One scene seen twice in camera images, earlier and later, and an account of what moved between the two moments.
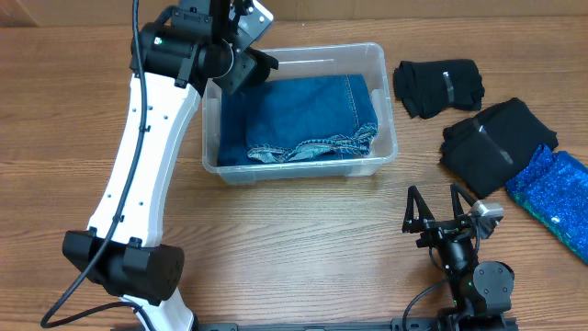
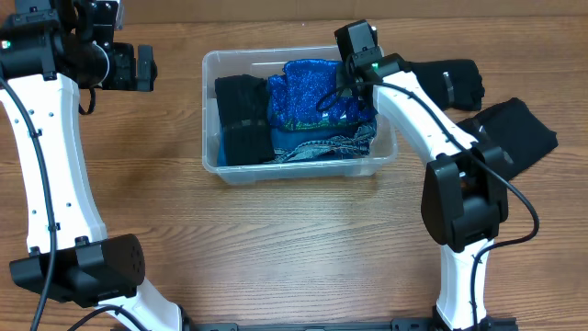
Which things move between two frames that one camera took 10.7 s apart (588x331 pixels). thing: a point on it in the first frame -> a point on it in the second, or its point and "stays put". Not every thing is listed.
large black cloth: [487, 152] stays put
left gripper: [259, 61] -> [144, 67]
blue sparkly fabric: [554, 188] -> [294, 95]
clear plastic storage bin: [325, 112] stays put
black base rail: [353, 326] stays put
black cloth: [425, 88] stays put
